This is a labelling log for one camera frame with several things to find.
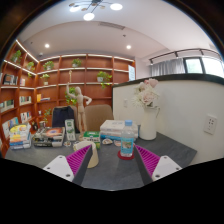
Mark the stack of dark books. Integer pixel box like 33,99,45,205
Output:
32,126,66,148

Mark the clear water bottle blue cap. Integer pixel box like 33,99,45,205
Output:
119,119,136,158

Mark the white ribbed vase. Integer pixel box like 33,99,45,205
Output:
138,105,161,141

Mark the wooden bookshelf unit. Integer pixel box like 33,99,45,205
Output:
0,39,137,158

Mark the ceiling air vent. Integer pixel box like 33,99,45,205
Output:
98,21,126,31

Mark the cream ceramic mug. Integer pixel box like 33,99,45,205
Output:
72,140,100,169

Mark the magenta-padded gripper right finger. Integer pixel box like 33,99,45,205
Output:
134,145,183,186

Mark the flat round red coaster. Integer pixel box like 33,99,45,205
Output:
117,149,136,161

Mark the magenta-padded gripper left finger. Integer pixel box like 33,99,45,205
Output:
43,144,95,187

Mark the tan upholstered chair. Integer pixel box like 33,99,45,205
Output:
84,104,115,133

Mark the white wall socket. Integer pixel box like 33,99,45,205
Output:
203,114,218,135

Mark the branched ceiling lamp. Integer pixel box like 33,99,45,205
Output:
68,0,124,22

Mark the grey curtain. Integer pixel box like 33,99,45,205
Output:
150,58,186,78

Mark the window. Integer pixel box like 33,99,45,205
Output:
183,56,224,78

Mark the pink and white flower bouquet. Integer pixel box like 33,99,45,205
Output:
132,78,160,109

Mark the black curtain rail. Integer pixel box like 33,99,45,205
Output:
148,48,221,66

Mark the flat green and white box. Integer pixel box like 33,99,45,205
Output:
82,130,101,144

